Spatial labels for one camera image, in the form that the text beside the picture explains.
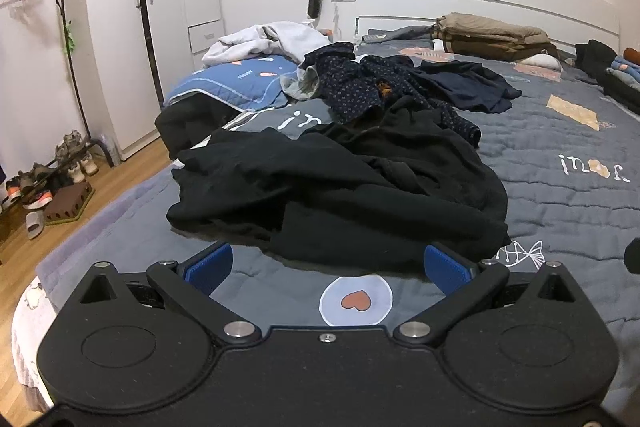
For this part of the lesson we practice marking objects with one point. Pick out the grey slipper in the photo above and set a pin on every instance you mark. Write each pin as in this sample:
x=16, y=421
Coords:
x=35, y=224

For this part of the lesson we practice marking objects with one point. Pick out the grey garment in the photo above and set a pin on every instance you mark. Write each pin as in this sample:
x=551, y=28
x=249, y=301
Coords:
x=300, y=87

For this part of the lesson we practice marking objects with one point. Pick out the brown perforated mat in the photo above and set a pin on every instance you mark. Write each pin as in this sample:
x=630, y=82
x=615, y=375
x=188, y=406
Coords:
x=67, y=204

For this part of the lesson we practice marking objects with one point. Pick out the white wardrobe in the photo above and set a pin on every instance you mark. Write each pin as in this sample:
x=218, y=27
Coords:
x=120, y=57

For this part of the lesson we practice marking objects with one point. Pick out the green hanging ornament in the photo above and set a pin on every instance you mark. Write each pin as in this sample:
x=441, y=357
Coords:
x=70, y=39

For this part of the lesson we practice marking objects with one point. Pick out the folded clothes stack with jeans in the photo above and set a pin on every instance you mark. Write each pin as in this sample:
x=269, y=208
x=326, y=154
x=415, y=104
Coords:
x=595, y=57

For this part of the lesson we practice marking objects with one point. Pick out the white patterned bed sheet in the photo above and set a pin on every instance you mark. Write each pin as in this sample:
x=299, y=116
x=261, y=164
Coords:
x=30, y=332

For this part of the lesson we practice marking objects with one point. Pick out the orange folded garment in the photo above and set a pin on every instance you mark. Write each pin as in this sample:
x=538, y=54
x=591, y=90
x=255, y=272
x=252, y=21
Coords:
x=631, y=56

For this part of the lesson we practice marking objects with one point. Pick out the black printed sweatshirt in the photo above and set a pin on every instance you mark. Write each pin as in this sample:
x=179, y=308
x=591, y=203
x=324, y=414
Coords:
x=300, y=187

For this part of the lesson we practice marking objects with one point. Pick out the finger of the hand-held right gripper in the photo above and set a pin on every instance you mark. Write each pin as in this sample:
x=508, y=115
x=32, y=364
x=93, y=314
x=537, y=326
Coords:
x=634, y=257

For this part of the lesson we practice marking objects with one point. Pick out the row of shoes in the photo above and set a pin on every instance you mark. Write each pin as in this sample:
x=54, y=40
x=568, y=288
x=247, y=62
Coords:
x=75, y=152

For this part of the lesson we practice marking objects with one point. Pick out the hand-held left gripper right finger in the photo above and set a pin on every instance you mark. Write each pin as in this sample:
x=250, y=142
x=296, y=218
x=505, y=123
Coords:
x=447, y=269

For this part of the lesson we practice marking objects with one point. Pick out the black hanging brush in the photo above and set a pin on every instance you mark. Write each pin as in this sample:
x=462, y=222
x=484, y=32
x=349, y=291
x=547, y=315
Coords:
x=315, y=4

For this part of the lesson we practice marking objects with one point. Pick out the black cloth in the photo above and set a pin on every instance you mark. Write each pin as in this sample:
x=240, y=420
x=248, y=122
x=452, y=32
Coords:
x=190, y=127

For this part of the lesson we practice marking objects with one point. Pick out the plain navy garment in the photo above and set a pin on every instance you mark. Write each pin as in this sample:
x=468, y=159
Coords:
x=465, y=87

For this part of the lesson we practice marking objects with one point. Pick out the stack of folded khaki clothes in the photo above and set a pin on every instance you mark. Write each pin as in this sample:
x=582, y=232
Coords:
x=495, y=34

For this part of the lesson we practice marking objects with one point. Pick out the blue pillow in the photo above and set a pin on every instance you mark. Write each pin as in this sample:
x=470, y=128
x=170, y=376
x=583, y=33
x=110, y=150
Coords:
x=225, y=82

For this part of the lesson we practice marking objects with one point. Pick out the navy dotted garment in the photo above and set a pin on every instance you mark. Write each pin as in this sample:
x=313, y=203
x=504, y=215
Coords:
x=350, y=82

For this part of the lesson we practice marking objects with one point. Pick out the grey printed quilt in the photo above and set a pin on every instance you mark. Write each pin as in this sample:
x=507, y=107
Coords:
x=550, y=207

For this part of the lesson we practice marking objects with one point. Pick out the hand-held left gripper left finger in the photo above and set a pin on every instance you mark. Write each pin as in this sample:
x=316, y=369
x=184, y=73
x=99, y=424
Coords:
x=210, y=267

